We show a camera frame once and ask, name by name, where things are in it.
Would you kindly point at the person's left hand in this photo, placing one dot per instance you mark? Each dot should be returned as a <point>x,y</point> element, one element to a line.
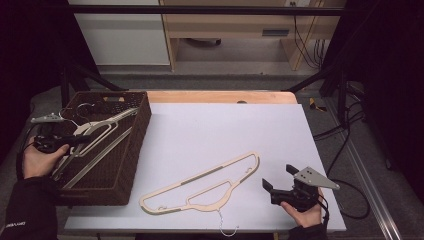
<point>38,163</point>

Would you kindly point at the brown woven basket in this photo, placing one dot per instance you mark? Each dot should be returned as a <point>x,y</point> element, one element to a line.
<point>130,150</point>

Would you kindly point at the yellow black floor item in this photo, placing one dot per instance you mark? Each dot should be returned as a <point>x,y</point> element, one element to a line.
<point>315,105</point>

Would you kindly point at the black metal stand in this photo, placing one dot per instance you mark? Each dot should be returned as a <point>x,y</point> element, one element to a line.
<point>340,86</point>
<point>66,83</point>

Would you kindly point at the white cabinet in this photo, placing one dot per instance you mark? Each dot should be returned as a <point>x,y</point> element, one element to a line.
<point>123,40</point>

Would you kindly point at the white wall outlet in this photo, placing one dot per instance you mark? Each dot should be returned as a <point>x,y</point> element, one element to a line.
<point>297,2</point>

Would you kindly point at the wooden cabinet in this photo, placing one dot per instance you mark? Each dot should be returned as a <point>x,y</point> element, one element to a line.
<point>226,25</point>

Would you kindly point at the cream clothes hanger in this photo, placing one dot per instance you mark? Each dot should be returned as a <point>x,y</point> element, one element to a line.
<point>200,175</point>
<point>100,125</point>

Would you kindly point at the black horizontal bar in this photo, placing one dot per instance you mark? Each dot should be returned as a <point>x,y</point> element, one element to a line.
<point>200,10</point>

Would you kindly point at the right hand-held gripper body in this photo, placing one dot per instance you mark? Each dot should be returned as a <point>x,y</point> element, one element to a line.
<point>300,196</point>

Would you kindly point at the metal floor rail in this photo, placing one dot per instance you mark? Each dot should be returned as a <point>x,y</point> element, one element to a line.
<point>363,180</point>

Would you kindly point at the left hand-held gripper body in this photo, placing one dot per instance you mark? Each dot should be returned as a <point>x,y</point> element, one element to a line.
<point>50,141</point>

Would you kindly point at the office chair base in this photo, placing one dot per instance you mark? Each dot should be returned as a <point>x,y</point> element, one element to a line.
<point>203,42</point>

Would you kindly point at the dark curtain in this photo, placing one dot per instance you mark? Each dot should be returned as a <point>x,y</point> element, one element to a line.
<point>30,50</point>
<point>386,66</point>

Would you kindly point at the person's right hand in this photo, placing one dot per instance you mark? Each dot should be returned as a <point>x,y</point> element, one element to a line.
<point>308,218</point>

